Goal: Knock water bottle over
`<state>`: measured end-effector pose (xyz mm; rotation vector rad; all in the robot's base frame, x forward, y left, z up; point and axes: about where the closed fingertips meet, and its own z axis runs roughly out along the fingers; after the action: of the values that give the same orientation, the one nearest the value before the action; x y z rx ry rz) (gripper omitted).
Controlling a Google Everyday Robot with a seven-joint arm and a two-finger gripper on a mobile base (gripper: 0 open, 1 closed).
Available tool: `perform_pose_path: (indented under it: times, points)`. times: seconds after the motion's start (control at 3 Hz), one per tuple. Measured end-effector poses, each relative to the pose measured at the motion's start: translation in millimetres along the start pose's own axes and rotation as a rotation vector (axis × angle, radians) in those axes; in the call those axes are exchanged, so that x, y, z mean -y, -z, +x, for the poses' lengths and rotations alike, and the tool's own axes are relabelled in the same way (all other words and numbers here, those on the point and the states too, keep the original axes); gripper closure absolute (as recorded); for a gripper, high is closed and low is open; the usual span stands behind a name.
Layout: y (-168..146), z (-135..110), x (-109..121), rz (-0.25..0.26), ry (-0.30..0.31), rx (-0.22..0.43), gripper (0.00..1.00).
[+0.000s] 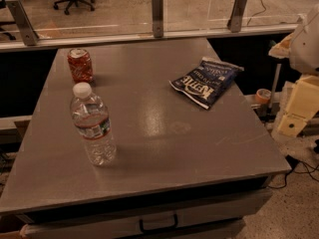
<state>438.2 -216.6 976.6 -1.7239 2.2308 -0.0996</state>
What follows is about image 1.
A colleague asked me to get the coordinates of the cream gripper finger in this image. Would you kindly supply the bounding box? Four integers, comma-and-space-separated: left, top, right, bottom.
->
277, 76, 319, 137

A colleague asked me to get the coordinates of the clear plastic water bottle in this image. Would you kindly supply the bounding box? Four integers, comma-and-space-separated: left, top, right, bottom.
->
70, 82, 117, 166

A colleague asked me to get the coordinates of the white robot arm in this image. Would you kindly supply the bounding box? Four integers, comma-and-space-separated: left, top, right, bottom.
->
268, 4, 319, 137

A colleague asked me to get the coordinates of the roll of tan tape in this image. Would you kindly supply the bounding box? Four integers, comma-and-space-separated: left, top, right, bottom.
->
255, 89, 271, 105

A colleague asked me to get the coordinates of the blue Kettle chips bag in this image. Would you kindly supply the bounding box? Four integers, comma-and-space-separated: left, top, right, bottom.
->
169, 57, 244, 110

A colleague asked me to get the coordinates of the grey cabinet drawer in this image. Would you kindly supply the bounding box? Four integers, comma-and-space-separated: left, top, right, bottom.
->
23, 188, 272, 239

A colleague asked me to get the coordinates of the red soda can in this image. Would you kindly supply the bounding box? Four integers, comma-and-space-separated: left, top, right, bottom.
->
67, 48, 93, 83

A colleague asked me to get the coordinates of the black floor cable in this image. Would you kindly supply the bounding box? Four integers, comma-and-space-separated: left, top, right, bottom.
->
267, 154, 319, 190

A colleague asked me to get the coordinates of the right metal glass bracket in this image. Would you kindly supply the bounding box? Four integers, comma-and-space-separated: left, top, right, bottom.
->
227, 0, 247, 33

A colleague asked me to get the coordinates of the metal glass bracket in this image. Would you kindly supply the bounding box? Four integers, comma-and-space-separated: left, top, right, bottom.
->
6, 0, 39, 46
227, 0, 247, 33
152, 0, 163, 38

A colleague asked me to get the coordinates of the middle metal glass bracket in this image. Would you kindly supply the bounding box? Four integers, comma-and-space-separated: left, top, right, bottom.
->
152, 0, 163, 38

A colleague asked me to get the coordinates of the black drawer handle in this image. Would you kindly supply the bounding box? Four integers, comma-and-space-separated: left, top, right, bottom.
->
139, 214, 178, 234

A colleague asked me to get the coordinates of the left metal glass bracket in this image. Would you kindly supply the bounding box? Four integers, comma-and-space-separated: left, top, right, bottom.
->
6, 0, 39, 46

